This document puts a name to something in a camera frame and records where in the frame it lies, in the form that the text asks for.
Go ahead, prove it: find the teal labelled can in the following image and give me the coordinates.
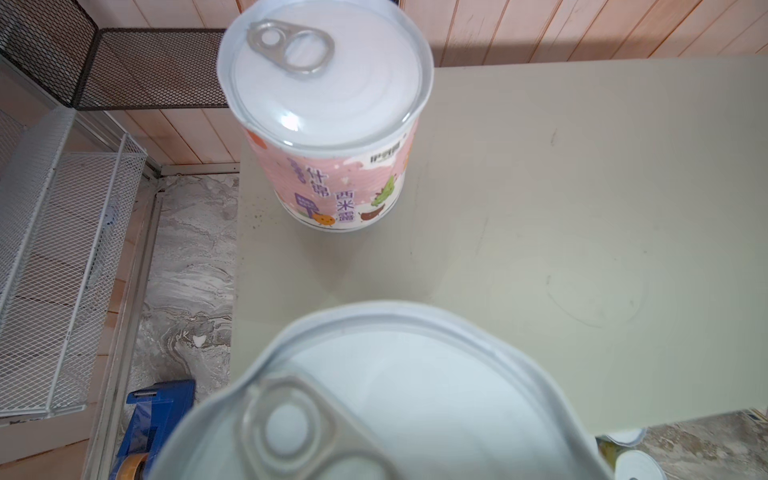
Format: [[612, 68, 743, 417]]
[[149, 301, 613, 479]]

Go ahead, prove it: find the pink labelled can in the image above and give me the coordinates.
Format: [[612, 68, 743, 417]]
[[217, 1, 434, 232]]

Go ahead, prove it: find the grey metal cabinet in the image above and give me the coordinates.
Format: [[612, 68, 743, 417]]
[[230, 55, 767, 434]]

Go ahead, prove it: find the blue tape dispenser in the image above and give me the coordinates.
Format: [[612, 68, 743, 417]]
[[109, 379, 196, 479]]

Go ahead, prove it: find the yellow can back row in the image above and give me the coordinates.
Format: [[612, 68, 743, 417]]
[[601, 428, 647, 448]]

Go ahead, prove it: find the yellow can front right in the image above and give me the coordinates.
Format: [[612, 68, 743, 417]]
[[614, 450, 667, 480]]

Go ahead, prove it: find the black mesh basket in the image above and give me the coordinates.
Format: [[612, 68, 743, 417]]
[[1, 1, 227, 111]]

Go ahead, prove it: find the white wire mesh shelf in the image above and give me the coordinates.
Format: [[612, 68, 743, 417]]
[[1, 107, 146, 423]]

